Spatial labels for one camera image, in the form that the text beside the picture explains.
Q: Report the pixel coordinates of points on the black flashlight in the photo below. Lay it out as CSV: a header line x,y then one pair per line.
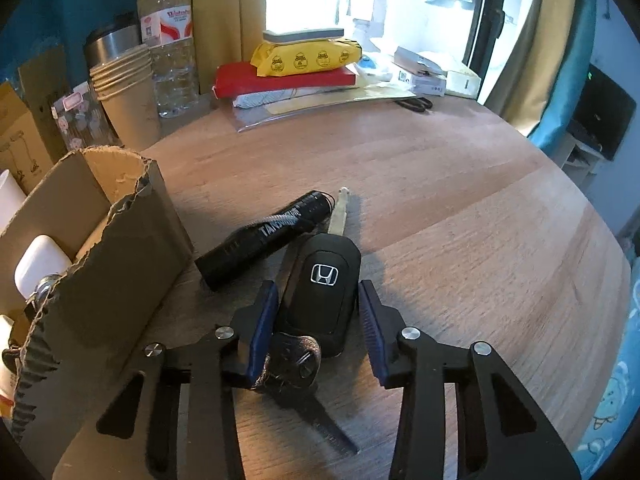
x,y
250,250

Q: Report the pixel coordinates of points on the black monitor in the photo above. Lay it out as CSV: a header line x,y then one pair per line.
x,y
607,110

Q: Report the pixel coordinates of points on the yellow wipes packet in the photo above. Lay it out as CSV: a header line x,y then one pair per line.
x,y
300,60

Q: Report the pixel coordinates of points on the cream flat box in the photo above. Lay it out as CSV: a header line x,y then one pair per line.
x,y
462,82

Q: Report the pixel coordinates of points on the black scissors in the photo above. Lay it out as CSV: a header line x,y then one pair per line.
x,y
415,104

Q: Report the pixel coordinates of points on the red book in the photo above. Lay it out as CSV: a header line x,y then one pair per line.
x,y
235,80

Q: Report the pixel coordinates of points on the grey white flat block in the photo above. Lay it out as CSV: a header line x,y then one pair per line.
x,y
302,35

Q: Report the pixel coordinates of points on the stainless steel mug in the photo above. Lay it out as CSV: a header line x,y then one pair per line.
x,y
110,42

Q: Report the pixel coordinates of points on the black door frame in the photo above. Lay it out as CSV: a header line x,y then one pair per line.
x,y
482,10

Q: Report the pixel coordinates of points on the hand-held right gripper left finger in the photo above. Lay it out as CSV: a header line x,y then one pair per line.
x,y
262,330

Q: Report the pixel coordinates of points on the clear water bottle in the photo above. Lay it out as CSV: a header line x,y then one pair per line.
x,y
172,70

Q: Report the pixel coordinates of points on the white shelf unit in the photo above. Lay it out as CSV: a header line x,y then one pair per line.
x,y
580,160

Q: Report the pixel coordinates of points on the printed brown cardboard box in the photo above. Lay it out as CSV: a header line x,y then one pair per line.
x,y
30,135

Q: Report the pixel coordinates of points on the yellow curtain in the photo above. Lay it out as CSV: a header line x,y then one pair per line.
x,y
530,50
225,20

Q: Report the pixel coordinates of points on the black car key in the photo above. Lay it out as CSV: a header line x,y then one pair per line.
x,y
320,300

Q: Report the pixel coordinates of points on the clear plastic folder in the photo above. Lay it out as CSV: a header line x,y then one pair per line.
x,y
320,107

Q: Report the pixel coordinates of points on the torn cardboard box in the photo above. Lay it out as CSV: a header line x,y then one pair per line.
x,y
125,280

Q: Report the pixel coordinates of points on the teal curtain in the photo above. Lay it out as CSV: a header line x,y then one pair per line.
x,y
585,35

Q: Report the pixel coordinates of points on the white labelled box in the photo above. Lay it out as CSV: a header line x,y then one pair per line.
x,y
417,67

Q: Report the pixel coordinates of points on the white earbuds case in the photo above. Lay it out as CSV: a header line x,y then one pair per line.
x,y
42,265

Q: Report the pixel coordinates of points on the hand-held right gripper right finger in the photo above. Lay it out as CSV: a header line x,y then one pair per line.
x,y
372,335

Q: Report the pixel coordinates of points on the stack of paper cups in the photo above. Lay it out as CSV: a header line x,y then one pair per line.
x,y
130,110

